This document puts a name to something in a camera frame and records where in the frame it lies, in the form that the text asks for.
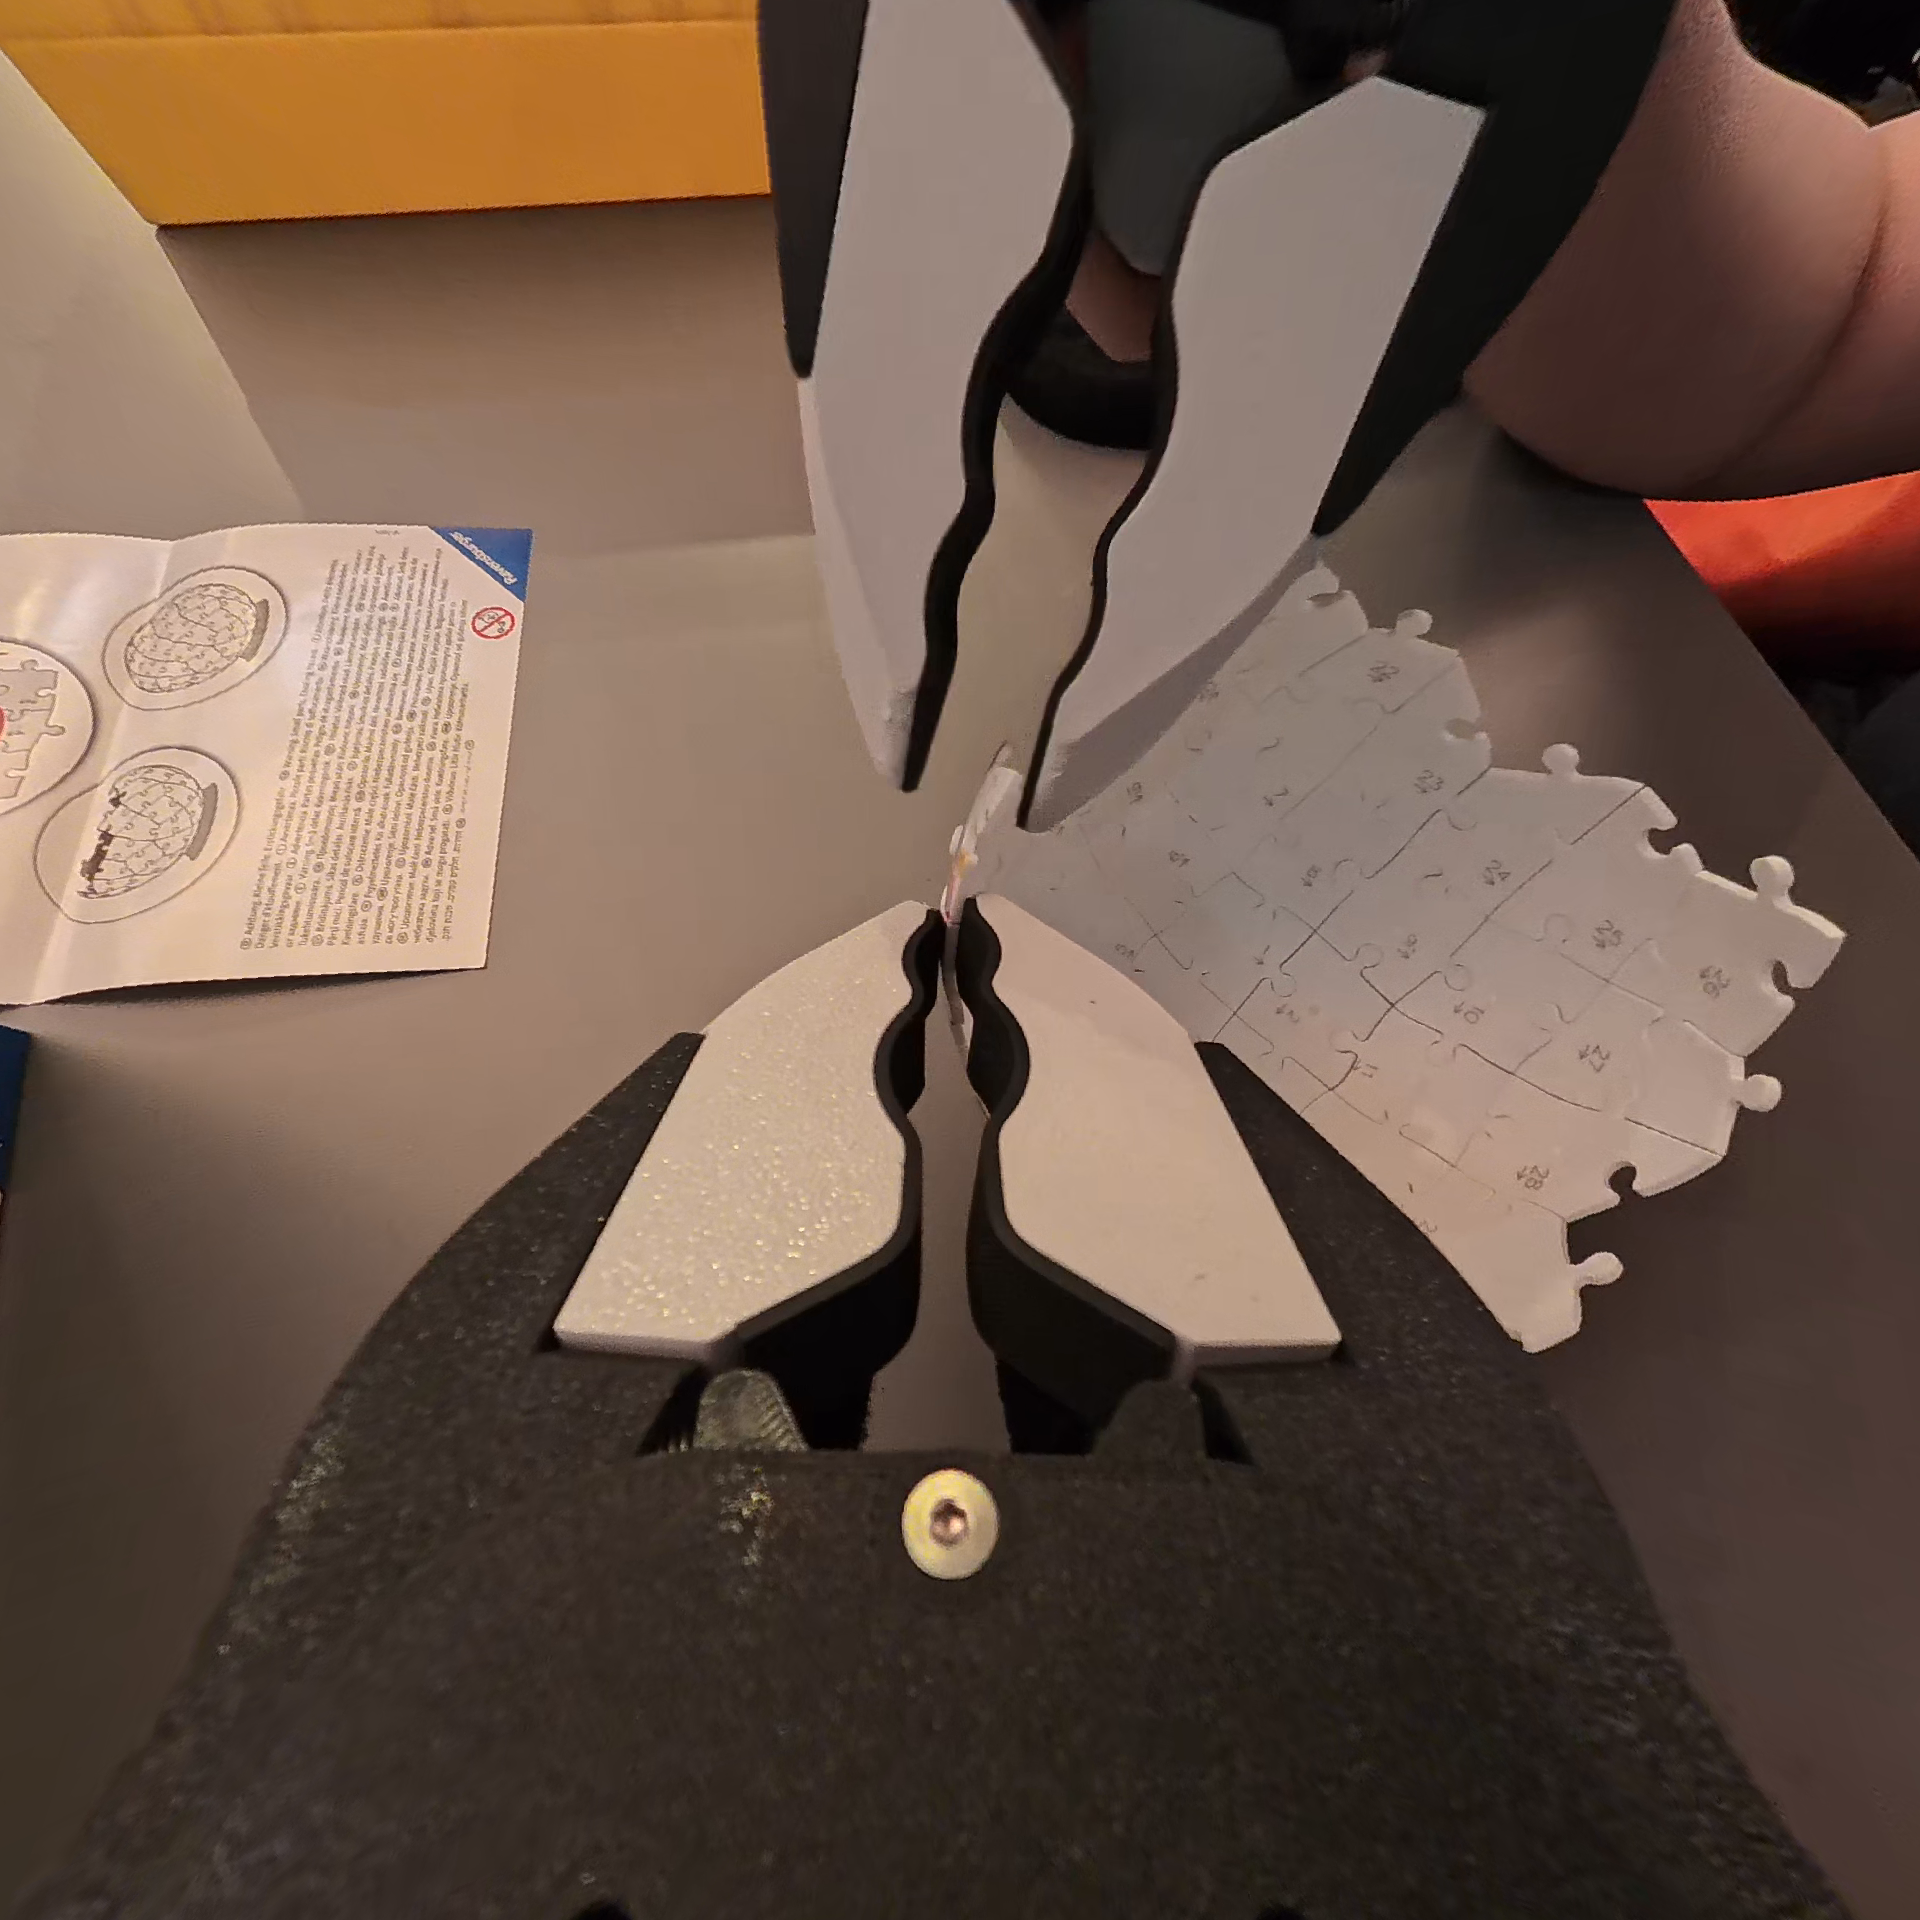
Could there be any small white puzzle piece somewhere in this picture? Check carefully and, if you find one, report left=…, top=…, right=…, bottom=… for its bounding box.
left=938, top=744, right=1039, bottom=963

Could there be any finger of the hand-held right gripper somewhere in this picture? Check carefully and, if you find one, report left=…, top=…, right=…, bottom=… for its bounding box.
left=1018, top=71, right=1491, bottom=834
left=795, top=0, right=1096, bottom=799

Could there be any person's right hand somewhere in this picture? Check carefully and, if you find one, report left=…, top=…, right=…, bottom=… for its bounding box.
left=1463, top=23, right=1920, bottom=505

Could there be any partly built puzzle ball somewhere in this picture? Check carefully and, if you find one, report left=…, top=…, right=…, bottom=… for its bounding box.
left=961, top=563, right=1849, bottom=1356

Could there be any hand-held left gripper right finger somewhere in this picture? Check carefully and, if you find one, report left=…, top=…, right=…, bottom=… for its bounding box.
left=958, top=896, right=1344, bottom=1453

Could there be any white instruction leaflet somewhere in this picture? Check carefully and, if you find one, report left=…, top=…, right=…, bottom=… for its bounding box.
left=0, top=521, right=538, bottom=1008

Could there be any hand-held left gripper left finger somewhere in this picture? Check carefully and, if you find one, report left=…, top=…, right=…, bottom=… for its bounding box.
left=552, top=900, right=945, bottom=1453

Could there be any black puzzle ball stand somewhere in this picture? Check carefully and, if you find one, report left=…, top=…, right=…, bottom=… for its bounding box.
left=1009, top=305, right=1169, bottom=449

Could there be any orange object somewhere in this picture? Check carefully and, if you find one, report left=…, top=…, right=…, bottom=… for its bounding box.
left=1641, top=469, right=1920, bottom=676

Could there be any orange-yellow box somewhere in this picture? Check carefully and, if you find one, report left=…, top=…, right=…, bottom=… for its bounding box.
left=0, top=0, right=776, bottom=226

